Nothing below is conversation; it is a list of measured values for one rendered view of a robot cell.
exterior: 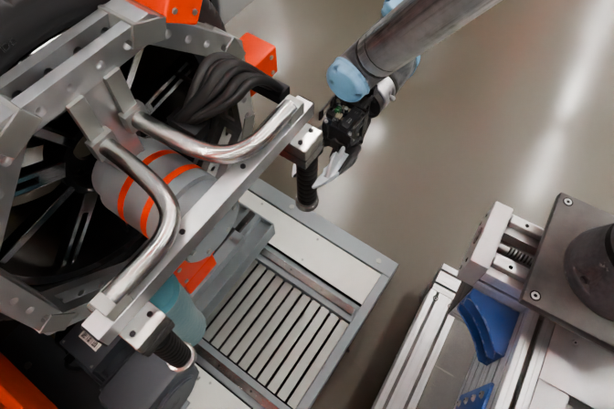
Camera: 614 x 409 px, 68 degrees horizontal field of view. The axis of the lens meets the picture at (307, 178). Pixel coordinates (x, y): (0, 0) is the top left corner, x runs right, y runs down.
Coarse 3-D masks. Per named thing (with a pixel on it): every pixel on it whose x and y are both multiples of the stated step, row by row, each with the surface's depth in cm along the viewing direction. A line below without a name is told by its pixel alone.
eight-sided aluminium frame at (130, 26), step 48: (48, 48) 54; (96, 48) 54; (192, 48) 68; (240, 48) 78; (0, 96) 50; (48, 96) 52; (0, 144) 49; (0, 192) 53; (0, 240) 56; (0, 288) 60; (96, 288) 86
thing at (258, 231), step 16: (240, 208) 153; (240, 224) 146; (256, 224) 149; (272, 224) 148; (256, 240) 147; (240, 256) 144; (256, 256) 149; (224, 272) 141; (240, 272) 144; (208, 288) 138; (224, 288) 139; (208, 304) 134
